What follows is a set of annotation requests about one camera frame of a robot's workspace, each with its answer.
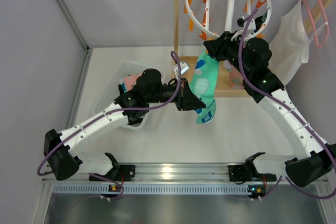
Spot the mint green sock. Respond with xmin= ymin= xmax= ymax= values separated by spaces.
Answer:
xmin=190 ymin=50 xmax=219 ymax=124
xmin=119 ymin=78 xmax=129 ymax=93

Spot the white round clip hanger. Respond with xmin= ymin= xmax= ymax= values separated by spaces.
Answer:
xmin=183 ymin=0 xmax=272 ymax=40

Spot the pink sock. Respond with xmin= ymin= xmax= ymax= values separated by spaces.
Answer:
xmin=223 ymin=60 xmax=244 ymax=90
xmin=124 ymin=75 xmax=139 ymax=91

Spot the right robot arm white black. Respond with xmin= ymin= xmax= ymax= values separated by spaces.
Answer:
xmin=203 ymin=32 xmax=335 ymax=188

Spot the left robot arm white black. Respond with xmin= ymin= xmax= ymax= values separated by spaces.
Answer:
xmin=44 ymin=68 xmax=206 ymax=181

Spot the pink clothes hanger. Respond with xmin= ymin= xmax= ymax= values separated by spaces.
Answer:
xmin=302 ymin=0 xmax=330 ymax=49

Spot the white tank top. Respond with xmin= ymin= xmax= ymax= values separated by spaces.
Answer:
xmin=269 ymin=1 xmax=312 ymax=86

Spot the white plastic basket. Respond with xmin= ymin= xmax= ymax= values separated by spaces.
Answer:
xmin=89 ymin=60 xmax=165 ymax=116

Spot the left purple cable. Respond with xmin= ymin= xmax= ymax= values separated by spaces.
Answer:
xmin=36 ymin=50 xmax=183 ymax=201

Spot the purple cable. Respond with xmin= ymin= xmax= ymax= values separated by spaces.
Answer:
xmin=237 ymin=8 xmax=336 ymax=201
xmin=36 ymin=50 xmax=183 ymax=201

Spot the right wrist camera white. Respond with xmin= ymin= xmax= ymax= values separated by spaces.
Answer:
xmin=231 ymin=16 xmax=258 ymax=41

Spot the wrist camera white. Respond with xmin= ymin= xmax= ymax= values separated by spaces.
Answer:
xmin=231 ymin=16 xmax=258 ymax=41
xmin=172 ymin=61 xmax=190 ymax=78

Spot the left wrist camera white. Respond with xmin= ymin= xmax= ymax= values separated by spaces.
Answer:
xmin=172 ymin=61 xmax=190 ymax=78

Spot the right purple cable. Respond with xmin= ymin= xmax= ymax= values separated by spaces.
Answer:
xmin=237 ymin=8 xmax=336 ymax=201

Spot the aluminium rail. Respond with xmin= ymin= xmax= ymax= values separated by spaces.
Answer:
xmin=41 ymin=162 xmax=329 ymax=196

